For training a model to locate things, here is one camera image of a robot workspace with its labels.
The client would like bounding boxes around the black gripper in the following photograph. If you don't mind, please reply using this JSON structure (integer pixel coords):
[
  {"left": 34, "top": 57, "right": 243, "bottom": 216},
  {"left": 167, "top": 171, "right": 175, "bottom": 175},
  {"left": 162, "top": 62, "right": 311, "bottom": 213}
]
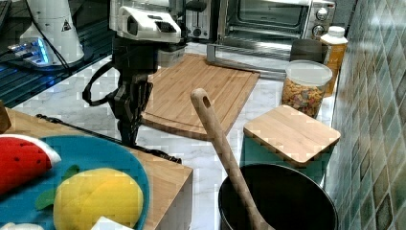
[{"left": 107, "top": 35, "right": 186, "bottom": 147}]

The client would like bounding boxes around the bamboo wooden drawer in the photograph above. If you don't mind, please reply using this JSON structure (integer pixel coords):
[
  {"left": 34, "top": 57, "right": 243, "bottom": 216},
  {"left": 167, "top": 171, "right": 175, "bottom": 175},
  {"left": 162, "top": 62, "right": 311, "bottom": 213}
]
[{"left": 35, "top": 114, "right": 182, "bottom": 165}]

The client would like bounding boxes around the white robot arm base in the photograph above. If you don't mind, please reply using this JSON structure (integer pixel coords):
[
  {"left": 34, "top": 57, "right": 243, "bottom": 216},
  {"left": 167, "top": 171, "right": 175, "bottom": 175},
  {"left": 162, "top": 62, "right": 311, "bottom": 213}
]
[{"left": 8, "top": 0, "right": 92, "bottom": 69}]

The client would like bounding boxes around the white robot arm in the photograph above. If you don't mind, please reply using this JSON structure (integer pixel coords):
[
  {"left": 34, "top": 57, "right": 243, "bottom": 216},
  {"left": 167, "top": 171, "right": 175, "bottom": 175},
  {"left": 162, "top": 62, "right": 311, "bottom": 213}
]
[{"left": 109, "top": 0, "right": 186, "bottom": 147}]

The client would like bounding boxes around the bamboo cutting board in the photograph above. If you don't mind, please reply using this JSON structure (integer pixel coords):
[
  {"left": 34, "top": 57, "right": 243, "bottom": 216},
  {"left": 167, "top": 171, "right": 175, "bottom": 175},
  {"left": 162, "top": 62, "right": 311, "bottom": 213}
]
[{"left": 143, "top": 54, "right": 259, "bottom": 141}]

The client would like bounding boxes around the wooden spoon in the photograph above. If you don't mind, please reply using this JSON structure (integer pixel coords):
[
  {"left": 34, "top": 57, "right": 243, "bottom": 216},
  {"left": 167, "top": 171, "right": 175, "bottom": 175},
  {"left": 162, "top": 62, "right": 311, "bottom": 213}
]
[{"left": 191, "top": 88, "right": 276, "bottom": 230}]

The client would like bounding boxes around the silver black toaster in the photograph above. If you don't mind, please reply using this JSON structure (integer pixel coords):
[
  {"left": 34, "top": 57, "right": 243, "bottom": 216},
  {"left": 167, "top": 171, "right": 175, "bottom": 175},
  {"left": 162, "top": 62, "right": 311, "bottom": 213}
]
[{"left": 186, "top": 0, "right": 219, "bottom": 41}]

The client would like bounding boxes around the yellow plush lemon toy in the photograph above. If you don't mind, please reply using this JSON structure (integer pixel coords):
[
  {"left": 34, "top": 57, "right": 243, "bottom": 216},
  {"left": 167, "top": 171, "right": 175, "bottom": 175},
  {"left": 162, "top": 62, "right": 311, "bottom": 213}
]
[{"left": 34, "top": 166, "right": 145, "bottom": 230}]

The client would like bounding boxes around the plush watermelon slice toy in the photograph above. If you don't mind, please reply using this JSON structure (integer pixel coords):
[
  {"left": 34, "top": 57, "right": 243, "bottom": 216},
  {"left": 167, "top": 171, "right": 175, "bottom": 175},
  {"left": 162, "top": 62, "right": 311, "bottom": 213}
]
[{"left": 0, "top": 134, "right": 61, "bottom": 195}]

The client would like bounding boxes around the brown wooden block left edge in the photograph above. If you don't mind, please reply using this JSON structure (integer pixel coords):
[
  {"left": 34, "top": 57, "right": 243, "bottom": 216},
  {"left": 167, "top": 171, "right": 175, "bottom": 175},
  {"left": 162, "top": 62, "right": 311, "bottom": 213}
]
[{"left": 0, "top": 101, "right": 11, "bottom": 134}]

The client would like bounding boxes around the white object at bottom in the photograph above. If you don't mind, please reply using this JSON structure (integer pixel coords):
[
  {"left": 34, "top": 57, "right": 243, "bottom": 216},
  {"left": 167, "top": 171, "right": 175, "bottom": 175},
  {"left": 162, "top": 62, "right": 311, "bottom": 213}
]
[{"left": 91, "top": 217, "right": 133, "bottom": 230}]

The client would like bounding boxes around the silver toaster oven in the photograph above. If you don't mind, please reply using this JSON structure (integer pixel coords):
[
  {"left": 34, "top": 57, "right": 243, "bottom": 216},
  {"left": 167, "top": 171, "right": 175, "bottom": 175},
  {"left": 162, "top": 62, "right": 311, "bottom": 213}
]
[{"left": 207, "top": 0, "right": 336, "bottom": 81}]

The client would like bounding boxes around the teal box with bamboo lid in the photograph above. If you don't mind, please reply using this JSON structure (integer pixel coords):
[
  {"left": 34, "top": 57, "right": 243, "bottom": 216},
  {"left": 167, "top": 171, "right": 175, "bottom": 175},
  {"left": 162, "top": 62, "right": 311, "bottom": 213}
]
[{"left": 239, "top": 105, "right": 341, "bottom": 185}]

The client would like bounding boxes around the blue round plate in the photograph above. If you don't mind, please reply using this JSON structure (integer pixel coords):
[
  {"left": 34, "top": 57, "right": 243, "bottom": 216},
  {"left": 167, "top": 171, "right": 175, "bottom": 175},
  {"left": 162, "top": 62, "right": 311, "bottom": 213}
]
[{"left": 0, "top": 135, "right": 149, "bottom": 230}]

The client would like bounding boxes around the clear jar with cereal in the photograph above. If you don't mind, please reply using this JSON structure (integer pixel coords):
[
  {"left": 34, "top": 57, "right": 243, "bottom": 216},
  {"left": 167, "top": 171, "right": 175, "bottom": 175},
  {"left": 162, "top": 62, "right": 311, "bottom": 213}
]
[{"left": 282, "top": 60, "right": 332, "bottom": 118}]

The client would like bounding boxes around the dark grey cup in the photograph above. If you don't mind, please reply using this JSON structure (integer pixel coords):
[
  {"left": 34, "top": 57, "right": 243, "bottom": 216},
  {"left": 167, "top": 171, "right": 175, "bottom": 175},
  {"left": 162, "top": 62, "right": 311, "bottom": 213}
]
[{"left": 289, "top": 39, "right": 328, "bottom": 63}]

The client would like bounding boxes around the white plush item bottom left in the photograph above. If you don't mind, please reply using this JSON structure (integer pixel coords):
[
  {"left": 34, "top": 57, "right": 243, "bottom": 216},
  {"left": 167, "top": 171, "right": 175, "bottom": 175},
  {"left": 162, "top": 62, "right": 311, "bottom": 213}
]
[{"left": 0, "top": 222, "right": 44, "bottom": 230}]

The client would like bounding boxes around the black round pot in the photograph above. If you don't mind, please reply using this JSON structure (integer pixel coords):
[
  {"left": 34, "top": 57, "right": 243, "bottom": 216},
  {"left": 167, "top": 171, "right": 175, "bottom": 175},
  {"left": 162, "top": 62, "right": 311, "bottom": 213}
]
[{"left": 218, "top": 164, "right": 338, "bottom": 230}]

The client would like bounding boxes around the orange juice bottle white cap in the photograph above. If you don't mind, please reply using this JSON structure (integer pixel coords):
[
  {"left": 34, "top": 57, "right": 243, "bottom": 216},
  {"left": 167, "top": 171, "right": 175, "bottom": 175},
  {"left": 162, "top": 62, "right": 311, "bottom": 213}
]
[{"left": 320, "top": 26, "right": 348, "bottom": 97}]

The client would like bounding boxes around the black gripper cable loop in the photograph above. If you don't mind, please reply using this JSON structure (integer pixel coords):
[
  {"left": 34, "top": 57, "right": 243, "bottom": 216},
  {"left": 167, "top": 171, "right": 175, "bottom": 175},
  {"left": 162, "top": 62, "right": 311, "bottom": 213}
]
[{"left": 81, "top": 60, "right": 120, "bottom": 107}]

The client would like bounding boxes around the black cable on robot base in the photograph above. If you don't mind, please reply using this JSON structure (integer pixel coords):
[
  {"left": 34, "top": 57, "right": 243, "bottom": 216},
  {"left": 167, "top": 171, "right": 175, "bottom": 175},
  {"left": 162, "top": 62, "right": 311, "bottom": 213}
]
[{"left": 24, "top": 0, "right": 72, "bottom": 72}]

